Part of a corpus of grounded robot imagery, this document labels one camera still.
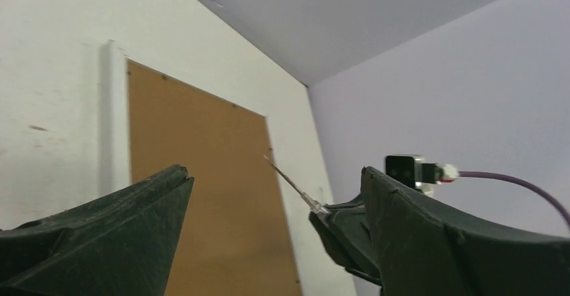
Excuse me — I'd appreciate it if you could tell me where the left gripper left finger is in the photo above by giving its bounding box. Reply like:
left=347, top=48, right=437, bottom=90
left=1, top=165, right=194, bottom=296

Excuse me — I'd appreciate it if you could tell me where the white picture frame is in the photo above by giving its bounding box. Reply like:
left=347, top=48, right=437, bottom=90
left=100, top=41, right=356, bottom=295

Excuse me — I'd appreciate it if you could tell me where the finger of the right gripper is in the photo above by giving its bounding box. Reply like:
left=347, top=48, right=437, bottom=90
left=309, top=194, right=382, bottom=286

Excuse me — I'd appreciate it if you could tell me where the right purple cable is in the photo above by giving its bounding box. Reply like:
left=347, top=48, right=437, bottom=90
left=438, top=164, right=570, bottom=230

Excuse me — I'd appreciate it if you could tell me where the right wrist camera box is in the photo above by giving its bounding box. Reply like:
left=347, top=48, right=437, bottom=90
left=384, top=154, right=434, bottom=197

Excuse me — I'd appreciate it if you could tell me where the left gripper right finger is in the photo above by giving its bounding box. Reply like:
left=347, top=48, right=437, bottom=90
left=360, top=167, right=569, bottom=296

